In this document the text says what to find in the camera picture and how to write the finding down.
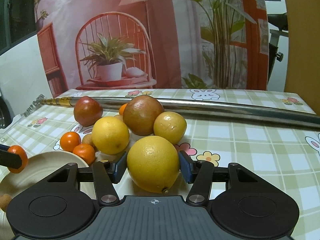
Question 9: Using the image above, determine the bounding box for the black exercise bike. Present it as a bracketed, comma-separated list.
[267, 12, 289, 80]

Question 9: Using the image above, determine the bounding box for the large brown red apple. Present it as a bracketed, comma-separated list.
[123, 95, 164, 136]

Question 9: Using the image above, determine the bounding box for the wooden board panel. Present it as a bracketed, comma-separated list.
[285, 0, 319, 114]

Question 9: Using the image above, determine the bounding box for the telescopic metal pole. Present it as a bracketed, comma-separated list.
[41, 96, 320, 131]

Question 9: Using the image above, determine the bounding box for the washing machine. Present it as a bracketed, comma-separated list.
[0, 94, 13, 129]

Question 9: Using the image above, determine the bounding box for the small brown longan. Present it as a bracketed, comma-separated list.
[82, 133, 95, 147]
[0, 194, 12, 212]

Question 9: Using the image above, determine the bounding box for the small orange tangerine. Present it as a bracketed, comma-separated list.
[60, 132, 81, 152]
[6, 145, 29, 174]
[73, 144, 96, 165]

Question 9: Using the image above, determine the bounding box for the dark window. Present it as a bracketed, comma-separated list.
[1, 0, 36, 54]

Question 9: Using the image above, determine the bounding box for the printed room backdrop cloth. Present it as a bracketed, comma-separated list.
[34, 0, 269, 96]

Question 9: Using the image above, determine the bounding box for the yellow lemon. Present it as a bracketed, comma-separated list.
[92, 116, 130, 155]
[127, 135, 180, 193]

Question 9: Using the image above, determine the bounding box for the dark red tomato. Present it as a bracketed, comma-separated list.
[73, 96, 103, 127]

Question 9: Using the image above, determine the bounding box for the small yellow passion fruit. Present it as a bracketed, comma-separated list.
[153, 112, 187, 144]

